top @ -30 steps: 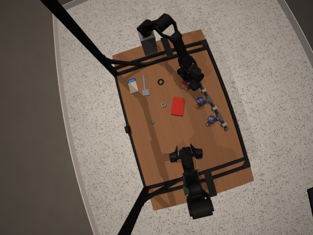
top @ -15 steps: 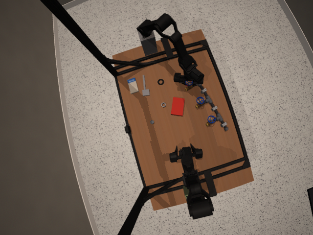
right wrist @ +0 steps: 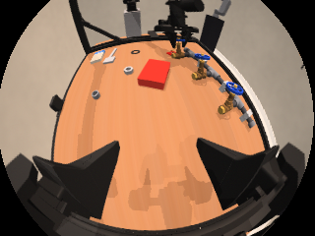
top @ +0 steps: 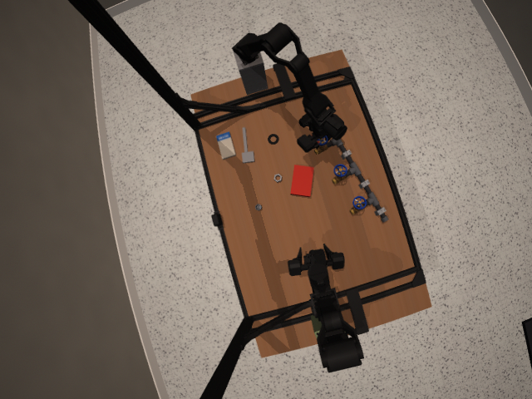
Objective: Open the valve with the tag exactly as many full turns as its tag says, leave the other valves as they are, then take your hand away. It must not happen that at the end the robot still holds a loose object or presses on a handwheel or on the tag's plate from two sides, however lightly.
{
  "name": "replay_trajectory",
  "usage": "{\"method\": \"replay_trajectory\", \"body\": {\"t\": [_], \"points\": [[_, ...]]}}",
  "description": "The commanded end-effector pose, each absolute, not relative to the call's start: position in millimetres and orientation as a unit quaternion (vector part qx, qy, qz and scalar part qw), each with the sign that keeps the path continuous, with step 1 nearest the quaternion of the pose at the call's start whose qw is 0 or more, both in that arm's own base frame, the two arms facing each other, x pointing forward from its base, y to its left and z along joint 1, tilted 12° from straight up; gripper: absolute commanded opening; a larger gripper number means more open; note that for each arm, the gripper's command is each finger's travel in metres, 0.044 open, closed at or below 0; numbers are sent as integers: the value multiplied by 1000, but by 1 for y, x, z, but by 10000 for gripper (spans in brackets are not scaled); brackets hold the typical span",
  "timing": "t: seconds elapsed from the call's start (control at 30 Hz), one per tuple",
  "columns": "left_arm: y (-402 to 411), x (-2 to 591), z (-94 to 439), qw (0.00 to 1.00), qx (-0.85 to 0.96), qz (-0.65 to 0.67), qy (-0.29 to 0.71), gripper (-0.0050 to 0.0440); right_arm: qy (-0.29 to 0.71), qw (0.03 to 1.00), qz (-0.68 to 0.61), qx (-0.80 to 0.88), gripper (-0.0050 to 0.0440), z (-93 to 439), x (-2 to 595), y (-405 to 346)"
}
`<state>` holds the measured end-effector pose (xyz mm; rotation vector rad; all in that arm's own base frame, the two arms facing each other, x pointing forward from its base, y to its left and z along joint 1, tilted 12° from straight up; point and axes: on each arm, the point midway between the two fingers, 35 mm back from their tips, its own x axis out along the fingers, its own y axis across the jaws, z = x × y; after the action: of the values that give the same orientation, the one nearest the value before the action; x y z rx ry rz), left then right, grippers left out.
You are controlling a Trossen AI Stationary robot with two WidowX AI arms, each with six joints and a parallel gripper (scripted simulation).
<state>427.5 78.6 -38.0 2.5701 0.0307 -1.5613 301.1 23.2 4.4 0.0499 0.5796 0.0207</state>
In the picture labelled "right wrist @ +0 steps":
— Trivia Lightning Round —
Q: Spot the red rectangular block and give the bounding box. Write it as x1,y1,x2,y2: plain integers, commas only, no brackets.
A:
138,59,170,90

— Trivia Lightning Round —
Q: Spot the beige flat box with blue label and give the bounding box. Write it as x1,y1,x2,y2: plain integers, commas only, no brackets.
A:
90,50,105,64

